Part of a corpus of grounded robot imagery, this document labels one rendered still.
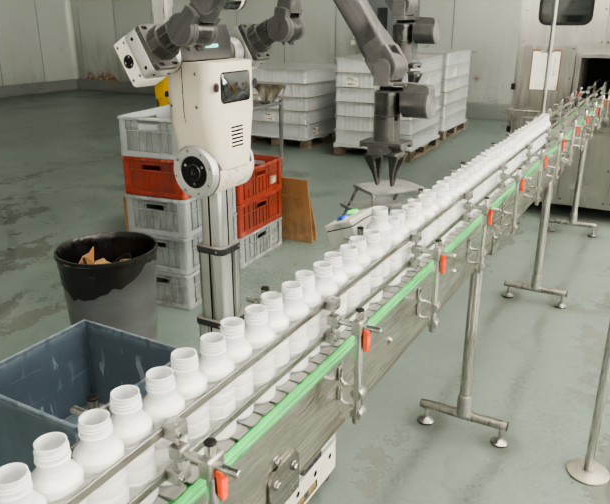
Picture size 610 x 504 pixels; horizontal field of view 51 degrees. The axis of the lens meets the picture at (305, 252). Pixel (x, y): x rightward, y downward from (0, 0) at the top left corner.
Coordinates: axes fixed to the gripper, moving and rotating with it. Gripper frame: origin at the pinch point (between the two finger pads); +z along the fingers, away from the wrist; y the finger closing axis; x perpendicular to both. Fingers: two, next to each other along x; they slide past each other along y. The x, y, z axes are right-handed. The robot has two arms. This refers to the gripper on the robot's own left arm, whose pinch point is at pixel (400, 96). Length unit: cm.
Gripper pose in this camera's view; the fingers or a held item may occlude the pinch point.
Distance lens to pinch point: 192.8
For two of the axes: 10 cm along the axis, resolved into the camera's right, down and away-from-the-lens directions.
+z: 0.1, 9.4, 3.4
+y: -8.7, -1.6, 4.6
